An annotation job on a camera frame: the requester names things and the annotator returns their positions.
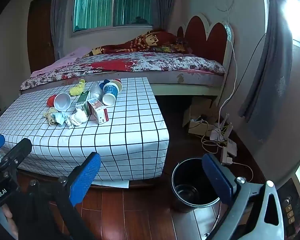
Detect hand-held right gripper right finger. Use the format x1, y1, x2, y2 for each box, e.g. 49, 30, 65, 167
202, 153, 285, 240

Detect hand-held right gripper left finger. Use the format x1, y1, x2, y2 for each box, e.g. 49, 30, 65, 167
27, 152, 101, 240

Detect black trash bin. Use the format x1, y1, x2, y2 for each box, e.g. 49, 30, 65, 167
171, 158, 220, 213

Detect green and white carton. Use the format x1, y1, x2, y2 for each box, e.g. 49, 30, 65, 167
75, 91, 91, 117

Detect clear plastic bag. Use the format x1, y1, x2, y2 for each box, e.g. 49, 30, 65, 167
89, 81, 102, 100

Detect person's left hand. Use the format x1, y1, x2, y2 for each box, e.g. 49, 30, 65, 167
1, 204, 18, 239

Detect white power adapter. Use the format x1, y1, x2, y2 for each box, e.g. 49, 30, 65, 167
220, 139, 238, 165

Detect pale yellow crumpled cloth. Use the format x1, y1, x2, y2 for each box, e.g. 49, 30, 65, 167
43, 107, 58, 127

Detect light blue crumpled tissue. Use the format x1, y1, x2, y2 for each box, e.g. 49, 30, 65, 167
52, 111, 70, 127

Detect crumpled white rags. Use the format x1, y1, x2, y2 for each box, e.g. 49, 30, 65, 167
66, 109, 88, 128

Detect grid pattern tablecloth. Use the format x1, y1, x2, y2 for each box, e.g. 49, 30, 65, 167
0, 77, 170, 182

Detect red and white carton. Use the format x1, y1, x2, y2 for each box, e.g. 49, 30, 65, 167
87, 98, 108, 125

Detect cardboard box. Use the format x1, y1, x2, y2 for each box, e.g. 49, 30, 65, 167
182, 96, 215, 135

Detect blue patterned paper cup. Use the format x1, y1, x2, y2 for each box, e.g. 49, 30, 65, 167
102, 82, 120, 106

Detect blue crumpled cloth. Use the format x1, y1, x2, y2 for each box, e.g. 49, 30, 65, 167
99, 79, 112, 92

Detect pink cloth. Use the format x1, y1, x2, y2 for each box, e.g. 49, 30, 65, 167
30, 46, 93, 78

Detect brown wooden door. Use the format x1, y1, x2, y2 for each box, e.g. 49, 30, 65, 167
27, 0, 55, 67

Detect floral quilt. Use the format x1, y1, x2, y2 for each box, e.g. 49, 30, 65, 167
20, 51, 227, 90

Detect grey curtain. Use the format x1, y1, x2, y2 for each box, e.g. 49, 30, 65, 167
51, 0, 75, 60
150, 0, 170, 30

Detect red padded headboard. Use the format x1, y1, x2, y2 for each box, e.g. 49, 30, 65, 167
176, 12, 235, 100

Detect red printed blanket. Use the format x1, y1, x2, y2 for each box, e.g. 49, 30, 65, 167
84, 29, 193, 55

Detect window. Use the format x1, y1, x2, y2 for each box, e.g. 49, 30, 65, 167
70, 0, 155, 34

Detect white wall cable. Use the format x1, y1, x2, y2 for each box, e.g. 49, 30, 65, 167
213, 0, 238, 130

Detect white bed frame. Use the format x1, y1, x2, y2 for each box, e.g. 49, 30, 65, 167
19, 70, 230, 105

